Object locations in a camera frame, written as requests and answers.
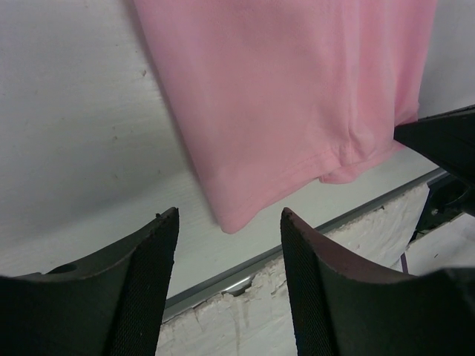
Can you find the pink t shirt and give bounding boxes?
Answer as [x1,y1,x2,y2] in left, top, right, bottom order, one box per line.
[135,1,437,234]

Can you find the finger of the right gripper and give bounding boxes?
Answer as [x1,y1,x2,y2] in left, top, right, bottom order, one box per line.
[394,105,475,188]

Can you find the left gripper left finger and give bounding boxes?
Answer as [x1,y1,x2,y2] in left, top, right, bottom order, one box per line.
[1,208,179,355]

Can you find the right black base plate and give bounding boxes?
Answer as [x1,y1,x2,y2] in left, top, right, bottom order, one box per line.
[410,174,474,242]

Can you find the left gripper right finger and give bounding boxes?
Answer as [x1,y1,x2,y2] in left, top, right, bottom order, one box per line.
[281,209,474,355]

